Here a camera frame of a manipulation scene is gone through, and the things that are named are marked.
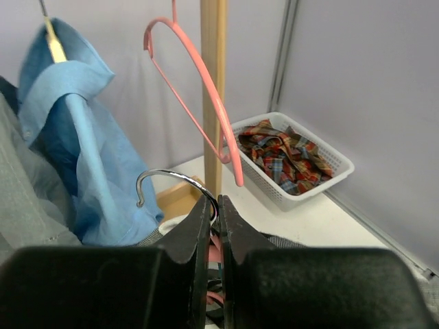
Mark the white plastic basket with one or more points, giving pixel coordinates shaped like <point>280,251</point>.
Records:
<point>339,163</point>

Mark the black white checkered shirt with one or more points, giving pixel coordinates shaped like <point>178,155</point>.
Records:
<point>427,288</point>

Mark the blue shirt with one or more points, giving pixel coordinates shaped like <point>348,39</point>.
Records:
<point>95,160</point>

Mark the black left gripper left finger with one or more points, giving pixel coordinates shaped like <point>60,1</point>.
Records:
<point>160,286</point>

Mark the wooden hanger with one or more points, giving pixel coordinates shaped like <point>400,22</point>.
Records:
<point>54,44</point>

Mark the grey shirt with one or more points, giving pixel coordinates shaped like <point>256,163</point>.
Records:
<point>36,208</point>

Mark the red plaid shirt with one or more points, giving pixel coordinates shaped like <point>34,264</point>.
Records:
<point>289,159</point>

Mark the pink hanger with chrome hook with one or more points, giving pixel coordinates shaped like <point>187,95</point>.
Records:
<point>176,207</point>

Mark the wooden clothes rack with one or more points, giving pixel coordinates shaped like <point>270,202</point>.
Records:
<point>214,103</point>

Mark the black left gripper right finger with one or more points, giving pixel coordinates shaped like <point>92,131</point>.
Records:
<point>313,287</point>

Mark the empty pink hanger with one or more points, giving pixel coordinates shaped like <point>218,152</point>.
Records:
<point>212,96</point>

